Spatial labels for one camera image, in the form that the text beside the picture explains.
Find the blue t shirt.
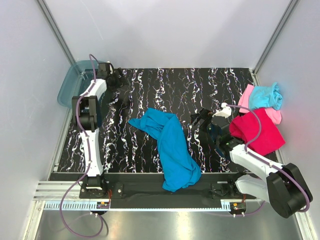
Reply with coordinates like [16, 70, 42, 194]
[128, 108, 201, 193]

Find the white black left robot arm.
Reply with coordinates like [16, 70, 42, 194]
[71, 61, 127, 198]

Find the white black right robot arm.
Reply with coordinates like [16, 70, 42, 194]
[190, 103, 313, 219]

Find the teal transparent plastic bin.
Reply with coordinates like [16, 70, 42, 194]
[57, 60, 94, 109]

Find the magenta t shirt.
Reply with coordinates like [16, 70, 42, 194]
[229, 108, 286, 156]

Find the cyan t shirt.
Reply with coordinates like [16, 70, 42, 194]
[248, 82, 283, 111]

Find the light pink t shirt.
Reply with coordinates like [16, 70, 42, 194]
[238, 82, 283, 125]

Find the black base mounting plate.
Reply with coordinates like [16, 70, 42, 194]
[62, 172, 243, 212]

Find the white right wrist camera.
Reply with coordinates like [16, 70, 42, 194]
[212, 102, 232, 118]

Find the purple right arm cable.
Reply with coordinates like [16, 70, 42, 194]
[207, 104, 312, 218]

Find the left aluminium frame post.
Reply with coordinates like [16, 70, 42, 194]
[35, 0, 76, 65]

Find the aluminium frame post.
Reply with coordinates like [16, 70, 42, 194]
[35, 0, 76, 65]
[252, 0, 300, 76]

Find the right aluminium frame post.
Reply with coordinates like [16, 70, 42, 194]
[252, 0, 300, 76]

